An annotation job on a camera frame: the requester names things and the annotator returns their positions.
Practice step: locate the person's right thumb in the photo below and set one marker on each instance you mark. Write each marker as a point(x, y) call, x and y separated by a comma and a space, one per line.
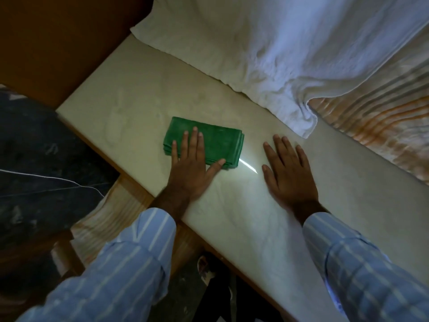
point(267, 175)

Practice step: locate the orange striped cloth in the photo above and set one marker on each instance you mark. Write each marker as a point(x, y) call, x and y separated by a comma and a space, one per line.
point(104, 221)

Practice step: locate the person's left little finger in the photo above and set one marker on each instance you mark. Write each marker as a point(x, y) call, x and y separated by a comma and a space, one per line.
point(174, 152)

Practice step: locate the brown wooden panel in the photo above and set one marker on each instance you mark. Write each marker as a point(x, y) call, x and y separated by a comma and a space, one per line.
point(60, 46)

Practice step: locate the person's right little finger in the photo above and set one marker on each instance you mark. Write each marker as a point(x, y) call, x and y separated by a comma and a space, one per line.
point(302, 156)

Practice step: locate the large white towel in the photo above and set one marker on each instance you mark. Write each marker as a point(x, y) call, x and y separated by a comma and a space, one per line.
point(268, 46)

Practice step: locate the orange striped bedsheet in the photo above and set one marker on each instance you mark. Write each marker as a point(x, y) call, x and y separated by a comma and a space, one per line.
point(385, 117)

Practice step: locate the person's right forearm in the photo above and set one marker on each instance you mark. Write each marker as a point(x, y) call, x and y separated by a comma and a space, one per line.
point(362, 268)

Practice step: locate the person's right hand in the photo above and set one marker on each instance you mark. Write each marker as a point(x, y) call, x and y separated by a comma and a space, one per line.
point(291, 176)

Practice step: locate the person's left forearm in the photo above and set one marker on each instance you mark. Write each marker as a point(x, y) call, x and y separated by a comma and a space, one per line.
point(134, 261)

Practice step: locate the person's white shoe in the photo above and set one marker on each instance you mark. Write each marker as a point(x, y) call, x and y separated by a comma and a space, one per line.
point(203, 266)

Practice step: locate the person's left thumb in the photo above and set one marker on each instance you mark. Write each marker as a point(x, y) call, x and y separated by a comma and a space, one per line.
point(216, 166)

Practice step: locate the person's right middle finger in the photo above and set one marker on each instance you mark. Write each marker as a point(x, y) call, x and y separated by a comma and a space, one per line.
point(280, 149)

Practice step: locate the person's left middle finger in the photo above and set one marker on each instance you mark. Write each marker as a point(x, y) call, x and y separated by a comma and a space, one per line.
point(194, 144)

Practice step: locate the person's dark trouser leg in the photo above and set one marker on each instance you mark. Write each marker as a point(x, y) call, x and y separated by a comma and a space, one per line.
point(234, 298)

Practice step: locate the green towel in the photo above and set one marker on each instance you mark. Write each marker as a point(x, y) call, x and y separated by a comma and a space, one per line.
point(218, 140)

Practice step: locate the person's left hand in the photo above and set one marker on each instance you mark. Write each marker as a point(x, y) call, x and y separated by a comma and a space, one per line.
point(190, 176)

